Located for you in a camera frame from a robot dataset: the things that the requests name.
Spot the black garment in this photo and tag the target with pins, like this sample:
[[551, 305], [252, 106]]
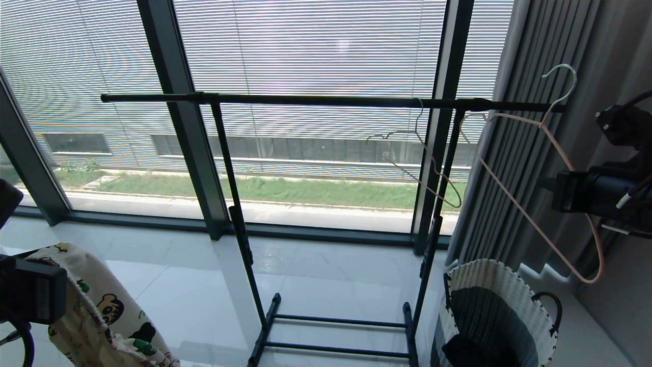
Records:
[[468, 354]]

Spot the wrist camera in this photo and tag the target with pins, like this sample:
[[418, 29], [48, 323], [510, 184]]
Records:
[[9, 204], [619, 125]]

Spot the cream printed garment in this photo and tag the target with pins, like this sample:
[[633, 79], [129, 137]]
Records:
[[91, 285]]

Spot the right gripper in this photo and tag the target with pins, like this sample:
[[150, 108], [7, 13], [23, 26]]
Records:
[[586, 192]]

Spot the brown curtain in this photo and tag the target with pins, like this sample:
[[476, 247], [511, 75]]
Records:
[[519, 51]]

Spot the black clothes rack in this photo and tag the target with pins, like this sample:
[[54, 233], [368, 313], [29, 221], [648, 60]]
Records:
[[305, 100]]

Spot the white laundry basket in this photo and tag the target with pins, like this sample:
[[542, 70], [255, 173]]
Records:
[[489, 275]]

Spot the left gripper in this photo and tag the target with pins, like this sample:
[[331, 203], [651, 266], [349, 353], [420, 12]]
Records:
[[30, 290]]

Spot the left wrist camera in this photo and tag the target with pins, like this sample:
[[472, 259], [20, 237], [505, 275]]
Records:
[[9, 204]]

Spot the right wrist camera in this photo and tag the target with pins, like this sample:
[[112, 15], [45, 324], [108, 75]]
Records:
[[619, 125]]

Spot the pink clothes hanger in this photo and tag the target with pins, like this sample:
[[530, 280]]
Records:
[[416, 131], [541, 124]]

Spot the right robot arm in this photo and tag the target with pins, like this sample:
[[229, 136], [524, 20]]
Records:
[[643, 219]]

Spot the window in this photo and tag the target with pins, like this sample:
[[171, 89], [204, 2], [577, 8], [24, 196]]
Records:
[[305, 51]]

